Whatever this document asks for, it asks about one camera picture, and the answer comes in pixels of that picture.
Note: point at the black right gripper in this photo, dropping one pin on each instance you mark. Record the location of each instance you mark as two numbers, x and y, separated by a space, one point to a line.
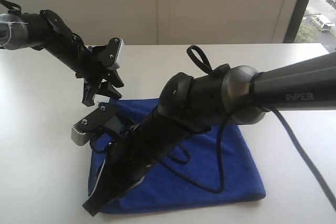
135 150

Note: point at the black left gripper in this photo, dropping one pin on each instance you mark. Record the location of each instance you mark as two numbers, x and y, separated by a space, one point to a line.
69 48

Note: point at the blue microfibre towel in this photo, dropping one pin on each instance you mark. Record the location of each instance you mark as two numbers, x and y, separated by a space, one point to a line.
163 191

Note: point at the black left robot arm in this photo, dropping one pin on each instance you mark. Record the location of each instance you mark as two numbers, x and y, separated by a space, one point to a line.
24 30

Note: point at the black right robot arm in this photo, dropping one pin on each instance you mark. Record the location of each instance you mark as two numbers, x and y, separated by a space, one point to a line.
192 106

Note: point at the white label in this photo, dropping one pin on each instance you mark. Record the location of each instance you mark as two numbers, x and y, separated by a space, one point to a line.
101 99

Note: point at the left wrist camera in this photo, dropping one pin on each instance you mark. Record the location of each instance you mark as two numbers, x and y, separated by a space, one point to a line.
110 55

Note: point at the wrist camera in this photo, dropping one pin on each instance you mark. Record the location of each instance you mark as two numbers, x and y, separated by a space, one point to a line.
103 120
110 55

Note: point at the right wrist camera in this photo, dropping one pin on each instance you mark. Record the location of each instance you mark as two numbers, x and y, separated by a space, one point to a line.
103 120

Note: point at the dark window frame post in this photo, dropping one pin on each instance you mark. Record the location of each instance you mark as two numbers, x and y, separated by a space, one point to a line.
295 21

